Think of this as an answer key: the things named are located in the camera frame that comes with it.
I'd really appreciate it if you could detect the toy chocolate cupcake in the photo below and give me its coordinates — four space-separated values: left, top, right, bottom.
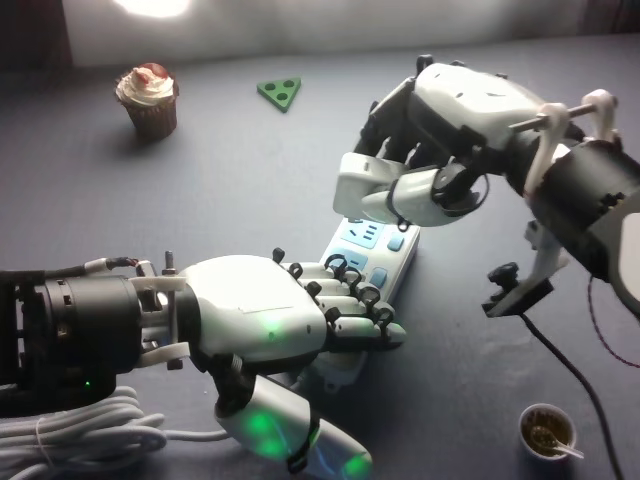
114 62 180 139

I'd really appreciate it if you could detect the small bowl of soup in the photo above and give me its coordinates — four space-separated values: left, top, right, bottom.
518 402 578 460

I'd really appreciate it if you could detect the black camera cable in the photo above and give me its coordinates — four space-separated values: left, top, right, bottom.
519 312 626 480

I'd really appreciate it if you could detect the grey power strip cable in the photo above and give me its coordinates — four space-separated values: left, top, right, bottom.
0 374 304 480

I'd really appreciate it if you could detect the small white spoon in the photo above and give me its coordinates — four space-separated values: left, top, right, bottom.
529 424 585 460

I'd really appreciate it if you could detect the white power strip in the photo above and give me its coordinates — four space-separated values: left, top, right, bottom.
292 214 421 396

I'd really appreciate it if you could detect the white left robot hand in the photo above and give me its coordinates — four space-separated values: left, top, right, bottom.
177 247 409 480

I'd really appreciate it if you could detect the white backdrop sheet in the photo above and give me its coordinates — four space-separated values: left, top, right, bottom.
64 0 640 66

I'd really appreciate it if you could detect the green triangle block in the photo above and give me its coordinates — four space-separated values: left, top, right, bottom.
255 76 304 114

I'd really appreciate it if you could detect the dark brown curtain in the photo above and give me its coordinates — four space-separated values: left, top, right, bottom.
0 0 72 72

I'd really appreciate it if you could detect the grey table cloth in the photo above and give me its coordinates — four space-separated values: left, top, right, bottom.
0 32 640 480

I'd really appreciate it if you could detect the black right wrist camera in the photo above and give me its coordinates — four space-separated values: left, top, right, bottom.
481 262 555 319

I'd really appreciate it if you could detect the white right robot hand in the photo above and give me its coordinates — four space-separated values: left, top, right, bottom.
352 53 549 229

